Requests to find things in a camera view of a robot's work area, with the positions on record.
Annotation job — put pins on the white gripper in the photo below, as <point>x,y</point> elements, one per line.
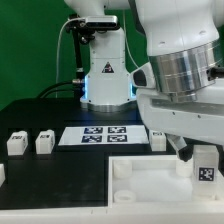
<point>199,121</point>

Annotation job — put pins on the white square tabletop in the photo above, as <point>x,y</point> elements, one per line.
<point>151,179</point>

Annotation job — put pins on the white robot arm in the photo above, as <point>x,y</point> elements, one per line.
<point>180,90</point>

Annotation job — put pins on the white sheet with tags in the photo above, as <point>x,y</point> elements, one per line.
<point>97,135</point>

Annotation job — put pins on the white L-shaped obstacle fence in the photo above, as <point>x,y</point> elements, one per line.
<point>201,212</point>

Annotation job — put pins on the white part at left edge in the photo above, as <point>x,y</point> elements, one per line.
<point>2,174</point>

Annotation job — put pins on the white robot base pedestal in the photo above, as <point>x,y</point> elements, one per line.
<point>108,86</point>

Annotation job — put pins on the black camera on stand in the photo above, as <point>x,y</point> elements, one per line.
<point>83,30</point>

